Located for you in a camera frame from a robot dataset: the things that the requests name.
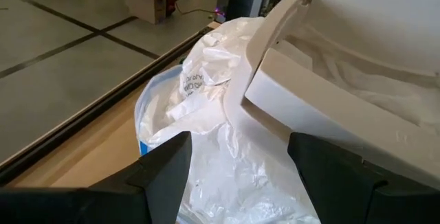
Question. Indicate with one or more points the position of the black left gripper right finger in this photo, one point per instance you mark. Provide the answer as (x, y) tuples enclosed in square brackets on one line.
[(361, 196)]

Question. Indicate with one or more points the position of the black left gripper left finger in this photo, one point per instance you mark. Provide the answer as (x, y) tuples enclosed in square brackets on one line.
[(103, 207)]

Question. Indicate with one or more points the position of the blue spare trash bag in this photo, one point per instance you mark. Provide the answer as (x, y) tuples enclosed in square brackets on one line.
[(142, 146)]

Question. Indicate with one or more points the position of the white swing bin lid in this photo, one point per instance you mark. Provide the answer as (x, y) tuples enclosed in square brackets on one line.
[(343, 79)]

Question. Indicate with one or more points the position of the large white plastic bag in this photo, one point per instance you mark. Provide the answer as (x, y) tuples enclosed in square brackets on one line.
[(220, 148)]

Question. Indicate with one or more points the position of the open cardboard box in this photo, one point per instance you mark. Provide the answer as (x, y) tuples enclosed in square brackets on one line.
[(148, 0)]

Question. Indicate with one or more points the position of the black aluminium table frame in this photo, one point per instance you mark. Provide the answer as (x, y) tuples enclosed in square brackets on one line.
[(96, 107)]

